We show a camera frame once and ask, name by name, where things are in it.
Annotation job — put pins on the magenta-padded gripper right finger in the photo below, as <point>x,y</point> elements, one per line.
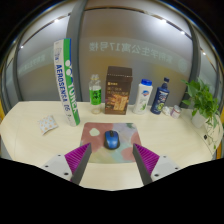
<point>146,160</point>

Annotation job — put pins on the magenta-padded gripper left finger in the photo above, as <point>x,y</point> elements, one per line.
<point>77,159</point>

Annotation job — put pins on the blue and black computer mouse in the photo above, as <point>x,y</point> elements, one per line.
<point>111,140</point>

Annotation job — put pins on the pastel floral mouse pad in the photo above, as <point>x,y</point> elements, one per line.
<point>95,140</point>

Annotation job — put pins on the small white patterned packet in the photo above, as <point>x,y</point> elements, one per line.
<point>47,124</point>

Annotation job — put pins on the small crumpled white wrapper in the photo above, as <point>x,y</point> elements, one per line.
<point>166,110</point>

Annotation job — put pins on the small white jar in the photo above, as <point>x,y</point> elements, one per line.
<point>176,112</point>

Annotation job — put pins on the white bottle with blue cap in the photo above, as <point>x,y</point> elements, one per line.
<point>143,98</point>

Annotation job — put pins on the dark blue pump bottle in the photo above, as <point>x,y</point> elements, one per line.
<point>160,98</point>

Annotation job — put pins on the small black desk grommet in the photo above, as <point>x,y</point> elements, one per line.
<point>205,136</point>

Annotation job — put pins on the clear bottle with green label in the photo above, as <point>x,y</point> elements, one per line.
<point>95,95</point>

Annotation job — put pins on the brown cardboard box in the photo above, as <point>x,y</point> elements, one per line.
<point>118,91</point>

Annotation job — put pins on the white and green shuttlecock tube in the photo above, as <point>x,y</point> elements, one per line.
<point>66,83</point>

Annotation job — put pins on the green potted plant, white pot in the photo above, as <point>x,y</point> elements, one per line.
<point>203,103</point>

